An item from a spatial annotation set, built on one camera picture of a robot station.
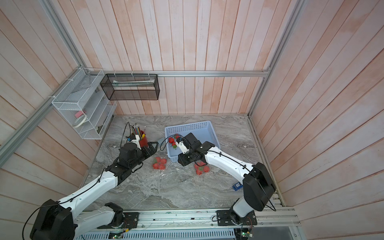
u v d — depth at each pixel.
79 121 0.82
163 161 0.93
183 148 0.75
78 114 0.82
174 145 1.00
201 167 0.90
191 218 0.76
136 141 0.75
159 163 0.92
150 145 0.74
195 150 0.62
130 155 0.62
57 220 0.39
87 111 0.80
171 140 1.02
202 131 1.08
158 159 0.93
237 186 0.82
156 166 0.89
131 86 1.06
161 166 0.88
